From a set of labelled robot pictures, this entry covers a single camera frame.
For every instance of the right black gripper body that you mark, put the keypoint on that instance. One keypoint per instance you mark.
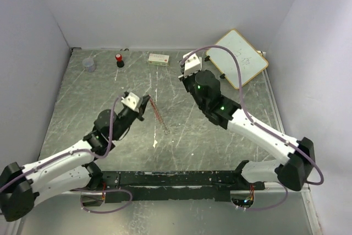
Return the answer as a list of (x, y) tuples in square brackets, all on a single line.
[(188, 82)]

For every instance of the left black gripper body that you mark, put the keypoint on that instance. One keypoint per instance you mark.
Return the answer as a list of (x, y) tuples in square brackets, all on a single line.
[(126, 119)]

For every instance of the saw keychain with red handle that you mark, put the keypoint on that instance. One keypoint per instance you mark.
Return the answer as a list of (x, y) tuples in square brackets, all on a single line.
[(159, 117)]

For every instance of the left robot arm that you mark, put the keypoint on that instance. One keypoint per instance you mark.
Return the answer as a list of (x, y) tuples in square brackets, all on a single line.
[(24, 187)]

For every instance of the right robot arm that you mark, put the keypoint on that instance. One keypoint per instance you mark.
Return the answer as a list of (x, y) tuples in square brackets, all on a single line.
[(231, 116)]

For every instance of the black base bar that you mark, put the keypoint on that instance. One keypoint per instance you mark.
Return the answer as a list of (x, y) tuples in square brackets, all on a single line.
[(174, 185)]

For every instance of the white green cardboard box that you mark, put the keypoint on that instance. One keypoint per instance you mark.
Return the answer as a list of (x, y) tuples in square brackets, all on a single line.
[(158, 59)]

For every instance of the clear plastic cup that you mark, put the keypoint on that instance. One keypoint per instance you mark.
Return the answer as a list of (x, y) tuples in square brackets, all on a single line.
[(89, 64)]

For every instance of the red black stamp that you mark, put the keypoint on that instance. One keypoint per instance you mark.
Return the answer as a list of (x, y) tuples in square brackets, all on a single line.
[(119, 60)]

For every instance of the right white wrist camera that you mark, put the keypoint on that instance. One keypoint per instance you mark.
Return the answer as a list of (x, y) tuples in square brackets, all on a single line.
[(192, 65)]

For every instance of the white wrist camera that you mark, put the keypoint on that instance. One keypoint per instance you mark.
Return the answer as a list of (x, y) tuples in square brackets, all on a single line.
[(131, 100), (192, 65)]

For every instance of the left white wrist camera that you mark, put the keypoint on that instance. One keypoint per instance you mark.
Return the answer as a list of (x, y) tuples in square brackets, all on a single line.
[(131, 100)]

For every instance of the small whiteboard with wooden frame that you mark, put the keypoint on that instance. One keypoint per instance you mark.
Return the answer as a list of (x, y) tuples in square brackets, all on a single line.
[(250, 61)]

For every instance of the aluminium rail frame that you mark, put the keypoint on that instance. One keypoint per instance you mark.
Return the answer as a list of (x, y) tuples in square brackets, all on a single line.
[(293, 158)]

